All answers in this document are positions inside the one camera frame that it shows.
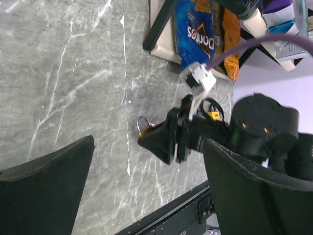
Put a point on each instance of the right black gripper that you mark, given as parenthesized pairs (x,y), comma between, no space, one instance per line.
(178,136)

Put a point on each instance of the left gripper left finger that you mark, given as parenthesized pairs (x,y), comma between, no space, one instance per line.
(42,196)

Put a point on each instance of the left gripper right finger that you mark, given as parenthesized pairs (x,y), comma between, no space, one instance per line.
(250,199)

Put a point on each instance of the small brass padlock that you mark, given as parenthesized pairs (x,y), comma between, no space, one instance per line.
(144,127)

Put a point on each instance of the blue Doritos bag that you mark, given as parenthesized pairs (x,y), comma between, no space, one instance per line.
(194,32)

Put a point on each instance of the beige three tier shelf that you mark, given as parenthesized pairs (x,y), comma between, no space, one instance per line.
(255,16)

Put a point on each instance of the yellow padlock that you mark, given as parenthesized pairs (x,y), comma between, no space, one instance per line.
(215,112)

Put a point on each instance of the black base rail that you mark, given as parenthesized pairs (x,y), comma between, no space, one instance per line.
(190,214)

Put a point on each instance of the brown snack bag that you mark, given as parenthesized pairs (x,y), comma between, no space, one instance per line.
(217,16)

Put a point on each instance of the yellow honey dijon bag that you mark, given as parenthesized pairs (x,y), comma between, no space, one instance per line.
(232,34)

